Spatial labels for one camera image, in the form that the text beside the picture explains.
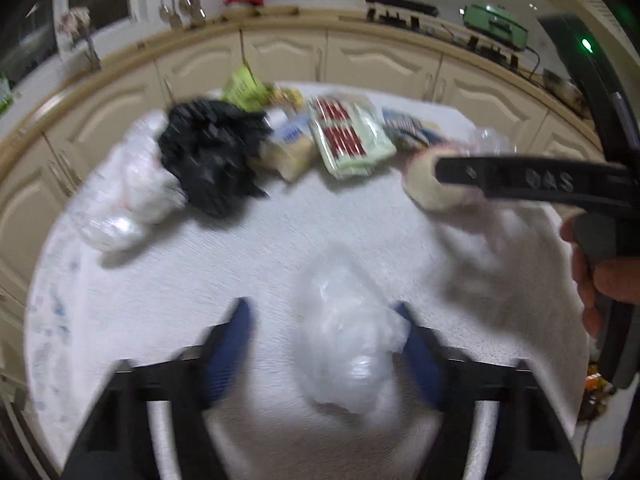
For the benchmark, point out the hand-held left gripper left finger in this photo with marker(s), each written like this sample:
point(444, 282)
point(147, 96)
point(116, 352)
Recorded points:
point(231, 347)

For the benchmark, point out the blue striped packet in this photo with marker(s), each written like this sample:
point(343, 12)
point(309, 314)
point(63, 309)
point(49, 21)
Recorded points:
point(407, 127)

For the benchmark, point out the beige kitchen countertop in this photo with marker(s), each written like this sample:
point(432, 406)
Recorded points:
point(320, 16)

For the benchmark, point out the yellow packet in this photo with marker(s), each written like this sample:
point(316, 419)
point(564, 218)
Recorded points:
point(289, 97)

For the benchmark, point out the green snack packet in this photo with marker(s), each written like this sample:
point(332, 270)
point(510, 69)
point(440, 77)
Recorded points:
point(245, 87)

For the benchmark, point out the round beige bun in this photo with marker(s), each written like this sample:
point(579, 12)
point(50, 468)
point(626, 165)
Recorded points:
point(427, 187)

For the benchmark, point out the person's right hand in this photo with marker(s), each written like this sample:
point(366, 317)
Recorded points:
point(612, 282)

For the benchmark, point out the white plastic bag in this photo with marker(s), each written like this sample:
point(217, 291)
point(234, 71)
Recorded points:
point(135, 195)

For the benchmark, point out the colourful packaging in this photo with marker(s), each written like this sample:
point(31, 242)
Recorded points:
point(595, 385)

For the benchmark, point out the cream packet with blue label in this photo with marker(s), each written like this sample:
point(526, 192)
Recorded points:
point(295, 152)

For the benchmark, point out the metal pot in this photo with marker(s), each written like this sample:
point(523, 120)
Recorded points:
point(565, 90)

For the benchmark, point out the vase of flowers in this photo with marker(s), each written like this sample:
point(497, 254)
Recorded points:
point(75, 25)

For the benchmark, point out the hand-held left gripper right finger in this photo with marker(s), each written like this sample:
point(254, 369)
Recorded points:
point(421, 362)

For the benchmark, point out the black gas stove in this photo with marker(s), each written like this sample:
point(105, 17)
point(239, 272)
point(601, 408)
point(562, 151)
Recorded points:
point(400, 10)

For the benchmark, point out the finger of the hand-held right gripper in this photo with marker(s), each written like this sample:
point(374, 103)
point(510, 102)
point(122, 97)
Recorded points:
point(500, 177)

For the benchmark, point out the cream kitchen cabinets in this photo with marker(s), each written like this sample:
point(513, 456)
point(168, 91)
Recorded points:
point(375, 55)

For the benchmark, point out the black plastic bag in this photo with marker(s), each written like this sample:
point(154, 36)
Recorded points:
point(210, 160)

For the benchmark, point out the pale green red-print packet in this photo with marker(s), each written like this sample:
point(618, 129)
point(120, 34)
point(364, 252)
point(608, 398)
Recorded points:
point(350, 140)

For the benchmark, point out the white tablecloth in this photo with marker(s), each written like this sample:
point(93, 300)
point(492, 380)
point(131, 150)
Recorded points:
point(300, 230)

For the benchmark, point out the green kitchen appliance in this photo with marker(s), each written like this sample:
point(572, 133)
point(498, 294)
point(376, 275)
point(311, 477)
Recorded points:
point(495, 25)

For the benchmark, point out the clear plastic bag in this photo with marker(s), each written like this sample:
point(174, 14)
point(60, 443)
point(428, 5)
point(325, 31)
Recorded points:
point(345, 350)

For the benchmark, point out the clear plastic wrapper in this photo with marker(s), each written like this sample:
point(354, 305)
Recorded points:
point(492, 140)

